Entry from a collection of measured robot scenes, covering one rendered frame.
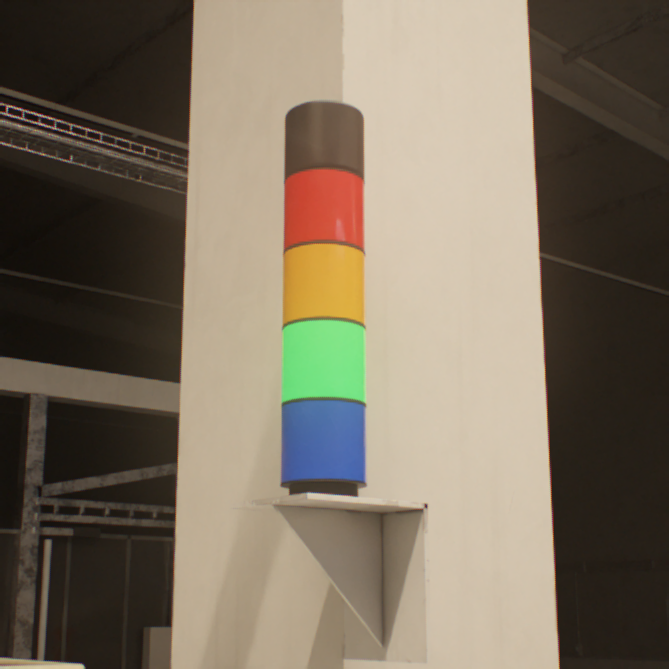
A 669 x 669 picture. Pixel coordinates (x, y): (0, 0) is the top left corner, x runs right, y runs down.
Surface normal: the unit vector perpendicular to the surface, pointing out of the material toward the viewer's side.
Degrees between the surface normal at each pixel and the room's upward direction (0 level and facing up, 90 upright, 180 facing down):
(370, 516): 90
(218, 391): 90
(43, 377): 90
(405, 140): 90
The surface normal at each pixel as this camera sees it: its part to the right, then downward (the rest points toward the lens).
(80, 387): 0.63, -0.19
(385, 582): -0.77, -0.15
